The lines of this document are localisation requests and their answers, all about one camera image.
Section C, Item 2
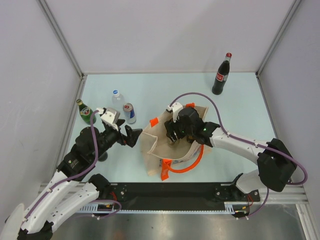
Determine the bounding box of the blue white drink can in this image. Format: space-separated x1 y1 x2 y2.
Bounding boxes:
123 102 137 124

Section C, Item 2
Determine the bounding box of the left aluminium corner post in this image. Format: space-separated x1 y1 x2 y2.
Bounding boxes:
36 0 84 79

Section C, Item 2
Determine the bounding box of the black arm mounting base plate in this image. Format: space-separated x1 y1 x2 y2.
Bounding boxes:
110 182 261 203

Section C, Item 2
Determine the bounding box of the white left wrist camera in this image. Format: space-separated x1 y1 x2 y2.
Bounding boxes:
96 107 120 131

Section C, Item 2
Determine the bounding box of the black gold drink can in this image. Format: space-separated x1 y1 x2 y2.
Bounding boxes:
186 136 196 144

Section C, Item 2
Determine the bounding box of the right aluminium corner post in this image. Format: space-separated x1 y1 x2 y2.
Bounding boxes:
255 0 303 78

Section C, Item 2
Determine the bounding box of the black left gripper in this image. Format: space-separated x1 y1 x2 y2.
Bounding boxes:
91 118 143 160

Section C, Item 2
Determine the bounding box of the clear glass bottle green cap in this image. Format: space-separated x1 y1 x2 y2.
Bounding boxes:
167 139 180 147

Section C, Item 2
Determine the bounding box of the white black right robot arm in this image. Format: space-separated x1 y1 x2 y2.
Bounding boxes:
164 106 297 201

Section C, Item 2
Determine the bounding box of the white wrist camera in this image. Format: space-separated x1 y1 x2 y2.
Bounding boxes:
166 102 184 123
96 107 120 131

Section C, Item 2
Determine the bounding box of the clear plastic water bottle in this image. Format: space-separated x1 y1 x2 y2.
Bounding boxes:
111 89 125 112

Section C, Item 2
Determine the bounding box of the aluminium frame rail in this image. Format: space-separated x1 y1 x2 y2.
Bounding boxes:
37 182 309 215

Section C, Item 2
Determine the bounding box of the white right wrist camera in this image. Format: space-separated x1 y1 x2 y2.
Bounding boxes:
166 102 184 123

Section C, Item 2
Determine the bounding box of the glass cola bottle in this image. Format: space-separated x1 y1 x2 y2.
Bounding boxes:
211 52 232 95

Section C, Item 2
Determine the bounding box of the aluminium corner post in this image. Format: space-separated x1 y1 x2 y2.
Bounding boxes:
255 0 303 78
36 0 84 79

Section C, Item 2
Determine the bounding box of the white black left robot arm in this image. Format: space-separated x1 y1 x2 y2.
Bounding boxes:
17 119 143 240

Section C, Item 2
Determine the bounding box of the beige canvas tote bag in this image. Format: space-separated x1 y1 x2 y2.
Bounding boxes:
139 111 211 181

